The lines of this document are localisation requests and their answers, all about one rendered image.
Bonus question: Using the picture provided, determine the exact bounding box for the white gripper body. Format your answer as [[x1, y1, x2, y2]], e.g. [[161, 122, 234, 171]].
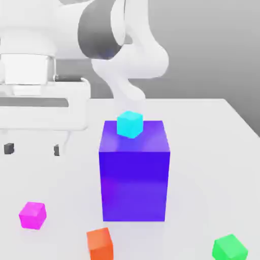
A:
[[0, 78, 91, 132]]

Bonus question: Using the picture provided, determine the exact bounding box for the small magenta cube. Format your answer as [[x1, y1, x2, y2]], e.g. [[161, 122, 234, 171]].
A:
[[18, 201, 47, 231]]

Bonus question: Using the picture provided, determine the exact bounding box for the small cyan cube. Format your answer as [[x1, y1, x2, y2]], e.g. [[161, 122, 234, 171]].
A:
[[116, 110, 144, 139]]

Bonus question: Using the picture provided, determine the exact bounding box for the small orange cube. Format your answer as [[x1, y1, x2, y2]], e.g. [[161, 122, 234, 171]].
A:
[[86, 227, 114, 260]]

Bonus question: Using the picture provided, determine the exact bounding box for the small green cube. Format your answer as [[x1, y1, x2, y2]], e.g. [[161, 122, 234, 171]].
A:
[[212, 234, 249, 260]]

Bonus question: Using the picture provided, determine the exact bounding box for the large blue box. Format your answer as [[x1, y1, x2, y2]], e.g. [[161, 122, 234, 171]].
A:
[[98, 120, 171, 222]]

